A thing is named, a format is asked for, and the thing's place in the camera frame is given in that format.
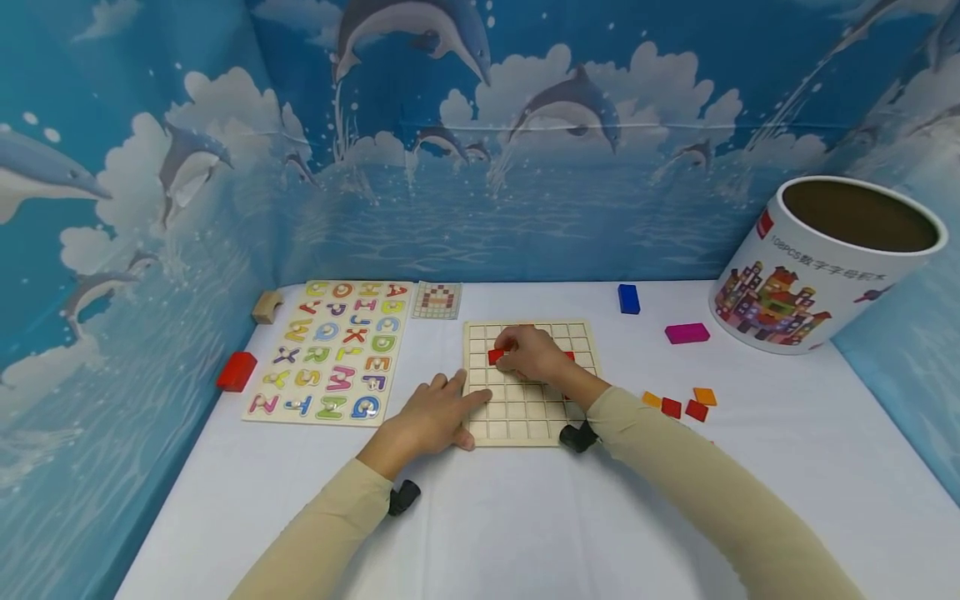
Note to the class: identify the person's left hand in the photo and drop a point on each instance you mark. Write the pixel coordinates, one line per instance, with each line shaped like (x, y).
(424, 421)

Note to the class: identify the person's right hand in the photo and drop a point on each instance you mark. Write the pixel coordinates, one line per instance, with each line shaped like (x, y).
(544, 357)

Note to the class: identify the person's right fingers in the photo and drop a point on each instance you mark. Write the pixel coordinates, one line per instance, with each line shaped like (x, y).
(511, 346)

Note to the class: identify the person's left thumb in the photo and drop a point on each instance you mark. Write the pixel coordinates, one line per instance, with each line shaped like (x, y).
(465, 440)

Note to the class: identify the person's left middle finger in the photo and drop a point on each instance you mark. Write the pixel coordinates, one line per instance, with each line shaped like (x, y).
(456, 382)

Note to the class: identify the person's left index finger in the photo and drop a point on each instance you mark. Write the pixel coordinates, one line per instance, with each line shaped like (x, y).
(474, 400)

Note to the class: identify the person's left ring finger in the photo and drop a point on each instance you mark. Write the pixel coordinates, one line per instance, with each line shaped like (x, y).
(435, 386)

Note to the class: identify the wooden grid board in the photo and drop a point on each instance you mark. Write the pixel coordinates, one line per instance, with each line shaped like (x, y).
(517, 412)

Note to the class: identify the person's right forearm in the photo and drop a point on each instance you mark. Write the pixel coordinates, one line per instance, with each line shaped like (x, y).
(712, 492)

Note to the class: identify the person's left forearm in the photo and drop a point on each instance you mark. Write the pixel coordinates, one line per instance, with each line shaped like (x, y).
(322, 533)

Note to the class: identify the pixel pattern card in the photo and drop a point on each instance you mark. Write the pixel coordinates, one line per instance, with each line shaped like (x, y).
(436, 301)

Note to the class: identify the black wrist band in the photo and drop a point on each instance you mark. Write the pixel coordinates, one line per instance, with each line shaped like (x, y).
(403, 497)
(577, 437)

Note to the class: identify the set of colourful puzzle letters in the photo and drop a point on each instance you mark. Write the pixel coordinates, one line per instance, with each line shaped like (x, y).
(341, 333)

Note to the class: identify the wooden alphabet puzzle board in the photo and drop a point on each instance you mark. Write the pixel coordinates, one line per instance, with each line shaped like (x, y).
(330, 354)

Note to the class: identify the blue wooden block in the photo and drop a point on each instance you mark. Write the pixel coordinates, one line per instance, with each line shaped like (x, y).
(628, 299)

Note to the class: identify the orange square tile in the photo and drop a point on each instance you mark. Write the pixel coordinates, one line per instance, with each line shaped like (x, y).
(652, 399)
(705, 397)

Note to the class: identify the magenta wooden block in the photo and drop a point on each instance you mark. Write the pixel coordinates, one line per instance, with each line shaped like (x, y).
(687, 333)

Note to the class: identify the natural wooden arch block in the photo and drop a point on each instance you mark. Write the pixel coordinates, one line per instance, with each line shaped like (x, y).
(265, 308)

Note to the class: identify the red wooden block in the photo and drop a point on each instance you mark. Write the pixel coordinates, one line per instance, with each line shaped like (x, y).
(237, 372)

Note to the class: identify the white cylindrical toy bucket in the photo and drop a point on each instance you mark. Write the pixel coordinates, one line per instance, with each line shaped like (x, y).
(817, 275)

